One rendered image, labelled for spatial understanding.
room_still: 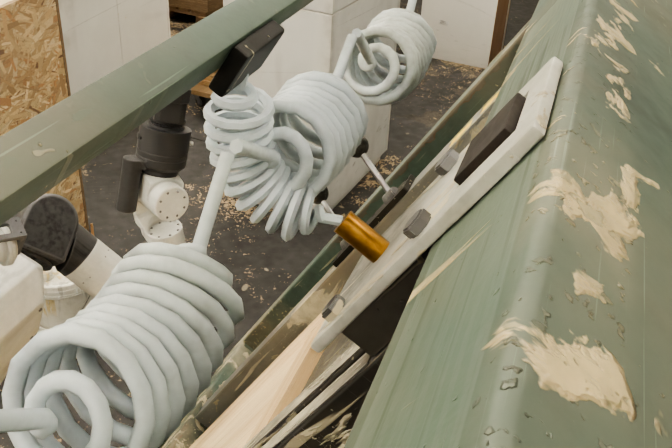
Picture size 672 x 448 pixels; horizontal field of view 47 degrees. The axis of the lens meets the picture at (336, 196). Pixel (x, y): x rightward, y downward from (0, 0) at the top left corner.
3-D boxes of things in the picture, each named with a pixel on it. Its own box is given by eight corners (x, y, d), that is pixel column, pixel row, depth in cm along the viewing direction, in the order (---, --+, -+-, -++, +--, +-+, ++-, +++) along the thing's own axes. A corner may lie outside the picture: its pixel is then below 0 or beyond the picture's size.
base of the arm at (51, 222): (21, 289, 144) (-27, 247, 140) (66, 240, 151) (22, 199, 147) (50, 278, 133) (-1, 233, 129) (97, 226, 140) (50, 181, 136)
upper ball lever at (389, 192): (396, 208, 121) (352, 144, 126) (410, 193, 119) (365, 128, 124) (381, 211, 118) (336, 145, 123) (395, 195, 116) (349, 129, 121)
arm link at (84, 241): (52, 280, 146) (-8, 235, 141) (79, 244, 151) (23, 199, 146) (75, 272, 137) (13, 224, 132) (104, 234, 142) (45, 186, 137)
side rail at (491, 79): (289, 355, 181) (252, 326, 180) (649, -8, 119) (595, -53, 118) (279, 371, 176) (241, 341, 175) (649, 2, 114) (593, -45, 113)
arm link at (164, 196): (202, 159, 132) (192, 220, 136) (173, 140, 140) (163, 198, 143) (141, 159, 125) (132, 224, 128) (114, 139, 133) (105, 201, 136)
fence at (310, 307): (221, 413, 160) (206, 401, 160) (534, 93, 106) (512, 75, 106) (210, 430, 156) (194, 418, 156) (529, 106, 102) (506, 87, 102)
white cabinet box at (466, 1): (435, 39, 649) (445, -48, 613) (502, 52, 629) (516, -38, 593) (416, 54, 613) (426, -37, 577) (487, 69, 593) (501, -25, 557)
